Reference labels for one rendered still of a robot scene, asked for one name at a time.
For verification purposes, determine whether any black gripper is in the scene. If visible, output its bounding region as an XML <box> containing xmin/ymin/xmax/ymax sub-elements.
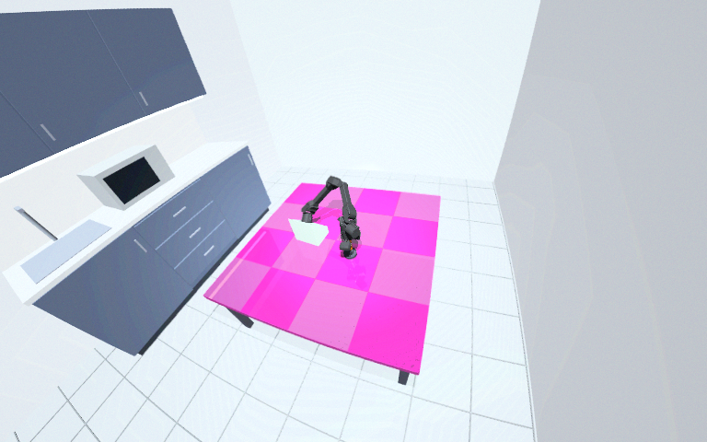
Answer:
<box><xmin>339</xmin><ymin>231</ymin><xmax>352</xmax><ymax>250</ymax></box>

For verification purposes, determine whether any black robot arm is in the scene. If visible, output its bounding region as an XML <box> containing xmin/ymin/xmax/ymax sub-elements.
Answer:
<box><xmin>301</xmin><ymin>175</ymin><xmax>361</xmax><ymax>240</ymax></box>

